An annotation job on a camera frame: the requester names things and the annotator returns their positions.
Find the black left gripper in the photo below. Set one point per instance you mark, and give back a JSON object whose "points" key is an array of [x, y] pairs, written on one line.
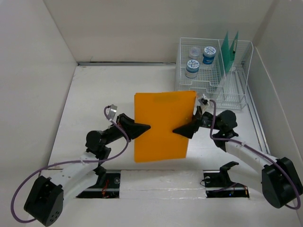
{"points": [[132, 129]]}

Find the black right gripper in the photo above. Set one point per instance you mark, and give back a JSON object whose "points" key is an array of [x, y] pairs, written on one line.
{"points": [[189, 129]]}

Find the orange file folder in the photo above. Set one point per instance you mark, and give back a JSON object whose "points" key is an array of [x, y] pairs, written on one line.
{"points": [[163, 112]]}

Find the blue pin jar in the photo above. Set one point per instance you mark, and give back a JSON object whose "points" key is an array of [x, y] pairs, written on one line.
{"points": [[209, 54], [192, 68]]}

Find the clear paper clip jar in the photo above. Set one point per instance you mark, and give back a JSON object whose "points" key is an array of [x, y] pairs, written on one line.
{"points": [[194, 53]]}

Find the green clip file folder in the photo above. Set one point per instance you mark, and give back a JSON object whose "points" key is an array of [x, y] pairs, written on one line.
{"points": [[229, 51]]}

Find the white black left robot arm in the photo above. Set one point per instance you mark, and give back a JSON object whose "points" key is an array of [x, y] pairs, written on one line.
{"points": [[49, 195]]}

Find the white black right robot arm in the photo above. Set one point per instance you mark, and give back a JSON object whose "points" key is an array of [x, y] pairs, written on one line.
{"points": [[276, 178]]}

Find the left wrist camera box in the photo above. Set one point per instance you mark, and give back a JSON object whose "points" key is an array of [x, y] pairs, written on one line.
{"points": [[110, 112]]}

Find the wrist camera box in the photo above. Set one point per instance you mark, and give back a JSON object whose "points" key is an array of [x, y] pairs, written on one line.
{"points": [[203, 100], [110, 112]]}

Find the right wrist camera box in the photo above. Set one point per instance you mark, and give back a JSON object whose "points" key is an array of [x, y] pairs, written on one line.
{"points": [[203, 100]]}

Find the front mounting rail with wires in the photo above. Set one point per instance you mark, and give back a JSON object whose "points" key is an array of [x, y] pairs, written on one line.
{"points": [[161, 184]]}

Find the white wire desk organizer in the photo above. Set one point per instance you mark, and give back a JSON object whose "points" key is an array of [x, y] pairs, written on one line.
{"points": [[228, 89]]}

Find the metal rail at back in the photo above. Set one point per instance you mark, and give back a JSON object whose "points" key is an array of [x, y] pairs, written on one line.
{"points": [[121, 63]]}

